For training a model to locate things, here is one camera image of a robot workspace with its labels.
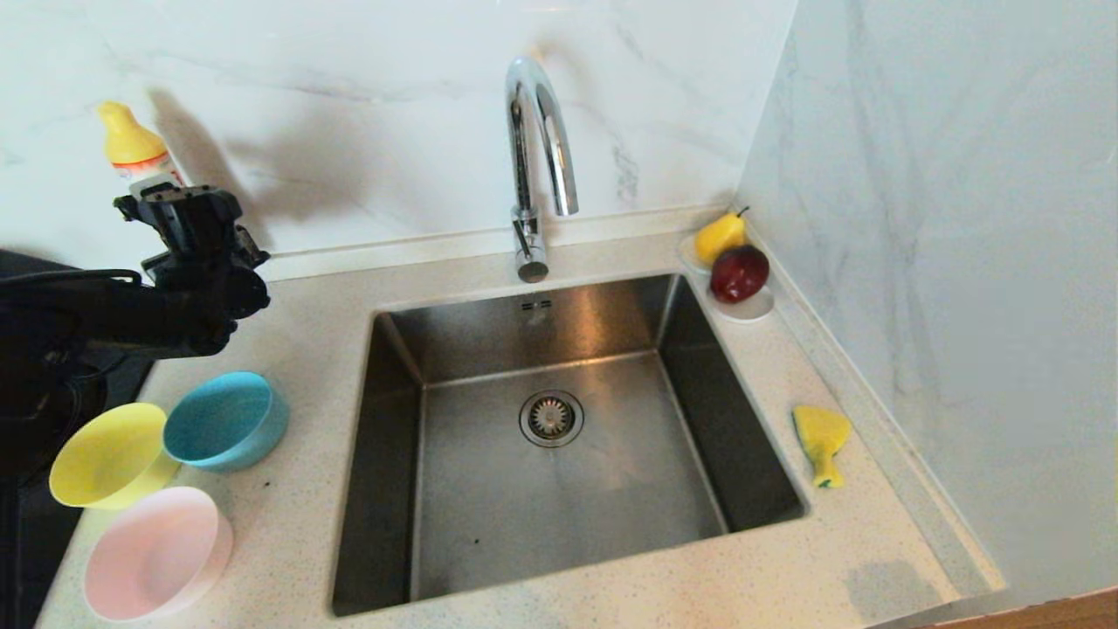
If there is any orange yellow dish soap bottle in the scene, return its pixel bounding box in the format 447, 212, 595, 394
96, 100, 189, 191

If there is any yellow fish-shaped sponge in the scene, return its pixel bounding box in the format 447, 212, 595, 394
792, 404, 852, 489

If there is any stainless steel sink basin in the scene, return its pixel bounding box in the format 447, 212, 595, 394
330, 273, 806, 617

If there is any blue plastic bowl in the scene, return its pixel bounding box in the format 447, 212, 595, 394
162, 371, 291, 473

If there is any yellow plastic bowl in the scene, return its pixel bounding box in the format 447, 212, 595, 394
49, 402, 182, 511

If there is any pink plastic bowl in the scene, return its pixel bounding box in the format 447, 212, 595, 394
84, 486, 235, 623

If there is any black induction cooktop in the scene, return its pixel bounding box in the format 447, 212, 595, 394
0, 349, 156, 629

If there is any chrome gooseneck faucet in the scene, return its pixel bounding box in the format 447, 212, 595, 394
505, 58, 580, 286

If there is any round metal drain strainer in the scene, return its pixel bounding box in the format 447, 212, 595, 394
520, 390, 585, 450

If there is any yellow pear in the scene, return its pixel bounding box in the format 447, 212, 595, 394
694, 207, 749, 267

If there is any dark red apple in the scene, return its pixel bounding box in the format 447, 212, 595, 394
709, 245, 770, 304

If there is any small white dish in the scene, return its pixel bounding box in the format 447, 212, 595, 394
680, 233, 776, 325

